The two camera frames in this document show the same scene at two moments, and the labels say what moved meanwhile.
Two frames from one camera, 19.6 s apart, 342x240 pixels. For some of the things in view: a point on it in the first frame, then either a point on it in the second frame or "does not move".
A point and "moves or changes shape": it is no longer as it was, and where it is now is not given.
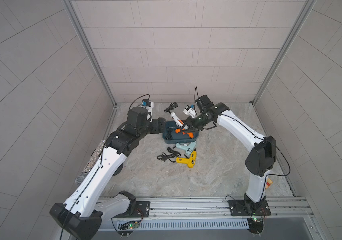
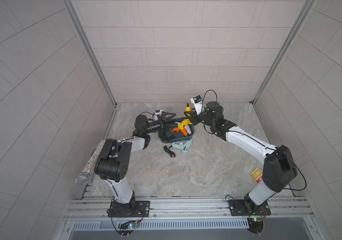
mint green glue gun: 188,149 moves or changes shape
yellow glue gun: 190,161 moves or changes shape
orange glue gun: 190,134 moves or changes shape
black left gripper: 160,125 -> 161,122
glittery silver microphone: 93,157 does not move
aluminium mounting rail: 215,209 does not move
